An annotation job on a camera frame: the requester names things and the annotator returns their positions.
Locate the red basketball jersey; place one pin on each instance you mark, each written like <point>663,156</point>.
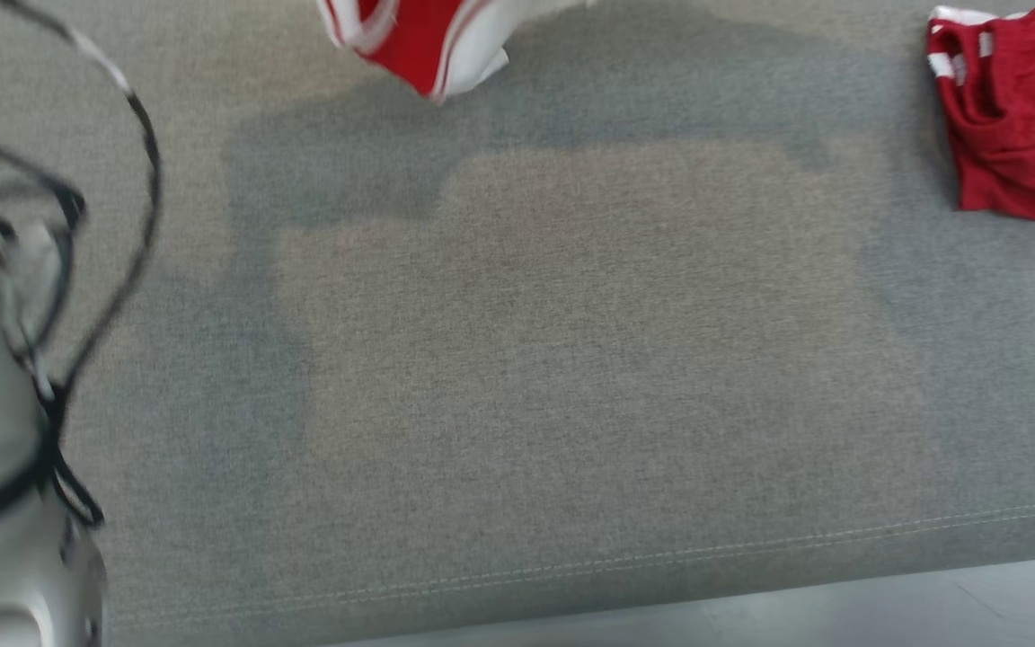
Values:
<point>410,45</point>

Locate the red Bulls 23 shorts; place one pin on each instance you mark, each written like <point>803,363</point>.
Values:
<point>1021,126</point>

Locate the grey fabric sofa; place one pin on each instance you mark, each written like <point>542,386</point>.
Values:
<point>571,359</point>

